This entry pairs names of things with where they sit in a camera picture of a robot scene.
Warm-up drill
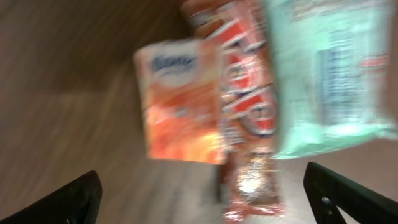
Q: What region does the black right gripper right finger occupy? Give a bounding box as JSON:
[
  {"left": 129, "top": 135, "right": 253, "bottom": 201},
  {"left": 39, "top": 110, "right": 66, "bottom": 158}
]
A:
[{"left": 303, "top": 162, "right": 397, "bottom": 224}]

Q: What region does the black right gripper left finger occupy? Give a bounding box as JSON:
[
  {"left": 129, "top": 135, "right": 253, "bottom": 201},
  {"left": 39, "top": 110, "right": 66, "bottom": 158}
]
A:
[{"left": 1, "top": 170, "right": 103, "bottom": 224}]

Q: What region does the orange Top chocolate bar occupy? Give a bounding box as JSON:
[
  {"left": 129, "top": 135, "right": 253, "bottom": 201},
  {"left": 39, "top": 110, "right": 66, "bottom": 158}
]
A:
[{"left": 181, "top": 0, "right": 284, "bottom": 223}]

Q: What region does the teal snack packet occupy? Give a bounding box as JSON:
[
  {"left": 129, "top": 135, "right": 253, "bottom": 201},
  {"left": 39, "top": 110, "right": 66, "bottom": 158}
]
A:
[{"left": 263, "top": 0, "right": 397, "bottom": 160}]

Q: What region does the small orange tissue pack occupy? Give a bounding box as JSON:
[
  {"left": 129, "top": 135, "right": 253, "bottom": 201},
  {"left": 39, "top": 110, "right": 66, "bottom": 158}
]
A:
[{"left": 133, "top": 39, "right": 225, "bottom": 165}]

